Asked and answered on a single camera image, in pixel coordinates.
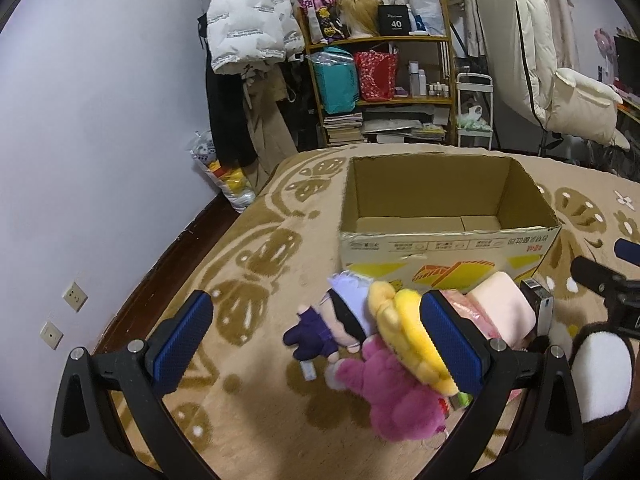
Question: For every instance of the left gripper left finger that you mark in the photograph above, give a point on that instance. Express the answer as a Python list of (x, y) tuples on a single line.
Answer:
[(88, 440)]

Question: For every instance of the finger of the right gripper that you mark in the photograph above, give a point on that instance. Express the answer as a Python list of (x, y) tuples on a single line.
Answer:
[(613, 288), (627, 251)]

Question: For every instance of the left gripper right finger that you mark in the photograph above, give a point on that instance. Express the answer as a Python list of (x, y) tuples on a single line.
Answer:
[(545, 441)]

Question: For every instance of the black barcode tissue pack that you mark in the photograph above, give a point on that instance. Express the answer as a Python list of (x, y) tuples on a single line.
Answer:
[(541, 301)]

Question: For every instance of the pink plush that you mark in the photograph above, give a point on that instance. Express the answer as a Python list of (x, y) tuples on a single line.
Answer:
[(467, 308)]

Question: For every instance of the magenta plush bear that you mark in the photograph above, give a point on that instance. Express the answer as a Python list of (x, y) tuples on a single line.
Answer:
[(401, 408)]

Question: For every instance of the yellow plush toy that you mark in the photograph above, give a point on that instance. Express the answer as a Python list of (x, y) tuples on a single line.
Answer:
[(397, 315)]

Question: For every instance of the white-haired blindfolded plush doll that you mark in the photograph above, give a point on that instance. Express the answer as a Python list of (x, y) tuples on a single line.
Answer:
[(339, 320)]

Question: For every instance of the beige patterned blanket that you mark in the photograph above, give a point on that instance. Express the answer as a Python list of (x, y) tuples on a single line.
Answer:
[(244, 404)]

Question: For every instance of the open cardboard box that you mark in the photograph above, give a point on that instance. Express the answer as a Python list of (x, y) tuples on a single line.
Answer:
[(444, 221)]

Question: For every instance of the white metal cart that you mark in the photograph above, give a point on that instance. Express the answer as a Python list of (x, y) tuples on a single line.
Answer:
[(475, 120)]

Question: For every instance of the white padded recliner chair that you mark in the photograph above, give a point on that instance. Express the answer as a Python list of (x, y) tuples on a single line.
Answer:
[(521, 54)]

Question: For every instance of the stack of books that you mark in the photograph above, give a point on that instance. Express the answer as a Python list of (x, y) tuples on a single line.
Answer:
[(343, 129)]

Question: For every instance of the wooden shelf unit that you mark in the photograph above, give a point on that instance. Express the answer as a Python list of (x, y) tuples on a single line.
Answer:
[(423, 106)]

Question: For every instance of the plastic bag of snacks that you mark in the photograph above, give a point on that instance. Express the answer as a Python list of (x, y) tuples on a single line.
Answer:
[(230, 180)]

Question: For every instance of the red patterned bag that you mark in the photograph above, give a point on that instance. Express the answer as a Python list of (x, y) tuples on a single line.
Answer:
[(376, 75)]

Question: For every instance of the beige hanging coat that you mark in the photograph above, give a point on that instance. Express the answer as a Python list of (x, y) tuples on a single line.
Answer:
[(272, 141)]

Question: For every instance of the black box marked 40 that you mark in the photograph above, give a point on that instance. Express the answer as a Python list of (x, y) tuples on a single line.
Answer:
[(393, 20)]

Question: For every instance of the teal storage bag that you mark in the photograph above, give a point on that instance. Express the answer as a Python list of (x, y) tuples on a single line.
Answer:
[(337, 80)]

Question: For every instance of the blonde wig head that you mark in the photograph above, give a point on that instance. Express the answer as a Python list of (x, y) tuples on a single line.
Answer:
[(360, 17)]

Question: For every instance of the white puffer jacket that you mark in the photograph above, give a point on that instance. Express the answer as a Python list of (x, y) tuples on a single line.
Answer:
[(246, 36)]

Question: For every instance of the lower wall socket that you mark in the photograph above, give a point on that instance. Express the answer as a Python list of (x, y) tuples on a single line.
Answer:
[(51, 335)]

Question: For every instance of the wall socket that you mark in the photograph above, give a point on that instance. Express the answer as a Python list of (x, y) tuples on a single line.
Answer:
[(75, 296), (51, 335)]

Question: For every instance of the upper wall socket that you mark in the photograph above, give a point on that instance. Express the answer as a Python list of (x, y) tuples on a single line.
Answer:
[(75, 296)]

